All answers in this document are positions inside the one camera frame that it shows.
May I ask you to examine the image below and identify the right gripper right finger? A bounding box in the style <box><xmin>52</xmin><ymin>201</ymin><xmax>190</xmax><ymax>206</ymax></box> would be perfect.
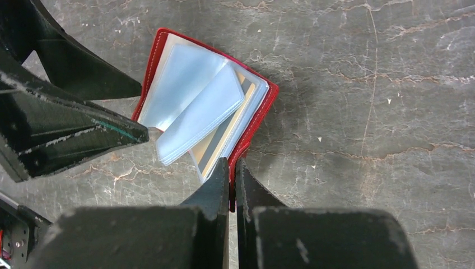
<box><xmin>235</xmin><ymin>159</ymin><xmax>418</xmax><ymax>268</ymax></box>

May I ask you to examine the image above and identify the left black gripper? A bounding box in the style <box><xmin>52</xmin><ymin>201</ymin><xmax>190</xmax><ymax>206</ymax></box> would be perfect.
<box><xmin>1</xmin><ymin>193</ymin><xmax>52</xmax><ymax>268</ymax></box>

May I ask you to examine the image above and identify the red card holder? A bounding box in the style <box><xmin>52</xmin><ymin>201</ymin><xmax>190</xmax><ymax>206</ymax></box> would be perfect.
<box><xmin>132</xmin><ymin>27</ymin><xmax>279</xmax><ymax>211</ymax></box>

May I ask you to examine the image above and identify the gold striped credit card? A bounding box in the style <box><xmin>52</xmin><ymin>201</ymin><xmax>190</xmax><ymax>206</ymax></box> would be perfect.
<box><xmin>190</xmin><ymin>71</ymin><xmax>256</xmax><ymax>183</ymax></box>

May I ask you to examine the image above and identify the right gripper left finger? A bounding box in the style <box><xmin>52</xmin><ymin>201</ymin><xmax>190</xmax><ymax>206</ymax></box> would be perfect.
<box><xmin>26</xmin><ymin>158</ymin><xmax>229</xmax><ymax>268</ymax></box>

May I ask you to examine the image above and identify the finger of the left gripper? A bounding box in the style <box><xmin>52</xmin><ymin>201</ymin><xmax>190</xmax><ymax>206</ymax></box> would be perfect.
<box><xmin>1</xmin><ymin>1</ymin><xmax>142</xmax><ymax>100</ymax></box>
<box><xmin>1</xmin><ymin>51</ymin><xmax>149</xmax><ymax>182</ymax></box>

